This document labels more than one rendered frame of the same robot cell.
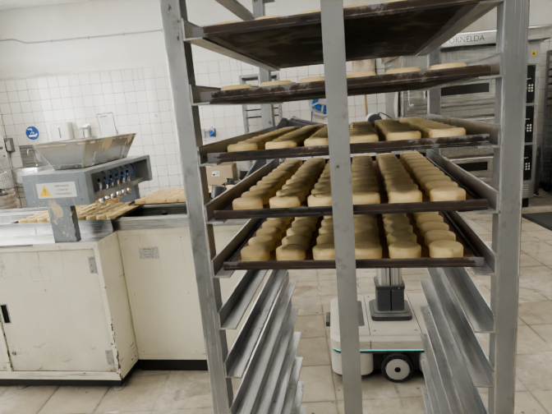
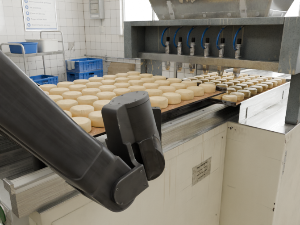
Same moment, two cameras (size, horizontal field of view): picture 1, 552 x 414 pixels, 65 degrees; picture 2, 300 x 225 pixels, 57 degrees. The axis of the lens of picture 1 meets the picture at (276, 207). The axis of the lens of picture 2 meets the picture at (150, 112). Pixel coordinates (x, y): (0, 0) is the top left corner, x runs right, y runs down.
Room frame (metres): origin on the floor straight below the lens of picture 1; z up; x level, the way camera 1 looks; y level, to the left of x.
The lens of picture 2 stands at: (2.82, -0.13, 1.14)
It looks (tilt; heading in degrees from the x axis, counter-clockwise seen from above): 17 degrees down; 123
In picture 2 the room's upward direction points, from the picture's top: straight up
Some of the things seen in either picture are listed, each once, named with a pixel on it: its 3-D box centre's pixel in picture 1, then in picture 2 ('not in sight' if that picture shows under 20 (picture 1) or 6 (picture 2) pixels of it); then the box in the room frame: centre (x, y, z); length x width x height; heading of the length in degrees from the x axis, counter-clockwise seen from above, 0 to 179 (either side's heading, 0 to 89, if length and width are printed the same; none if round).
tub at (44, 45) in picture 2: not in sight; (42, 45); (-1.24, 2.84, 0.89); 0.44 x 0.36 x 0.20; 5
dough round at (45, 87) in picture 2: not in sight; (47, 89); (2.16, 0.36, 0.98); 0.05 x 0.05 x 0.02
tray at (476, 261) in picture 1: (350, 216); not in sight; (0.93, -0.16, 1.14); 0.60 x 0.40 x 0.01; 168
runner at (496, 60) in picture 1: (443, 79); not in sight; (0.89, -0.35, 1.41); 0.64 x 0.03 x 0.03; 168
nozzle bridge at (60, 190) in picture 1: (98, 194); (212, 63); (2.41, 0.98, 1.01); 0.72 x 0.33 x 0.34; 171
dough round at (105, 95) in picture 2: not in sight; (106, 97); (2.35, 0.38, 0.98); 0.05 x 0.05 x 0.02
